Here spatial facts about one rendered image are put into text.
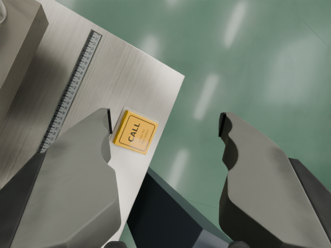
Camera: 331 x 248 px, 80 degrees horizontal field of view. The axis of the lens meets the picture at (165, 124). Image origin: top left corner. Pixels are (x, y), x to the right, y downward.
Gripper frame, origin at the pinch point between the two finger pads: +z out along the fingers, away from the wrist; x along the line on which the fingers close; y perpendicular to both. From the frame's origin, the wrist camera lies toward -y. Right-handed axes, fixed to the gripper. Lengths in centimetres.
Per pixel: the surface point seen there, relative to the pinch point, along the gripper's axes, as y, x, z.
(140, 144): 18.8, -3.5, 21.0
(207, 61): 31, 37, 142
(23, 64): 1.9, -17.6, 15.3
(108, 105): 12.1, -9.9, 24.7
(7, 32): -2.0, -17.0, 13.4
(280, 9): -6, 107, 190
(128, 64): 5.2, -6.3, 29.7
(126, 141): 17.6, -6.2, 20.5
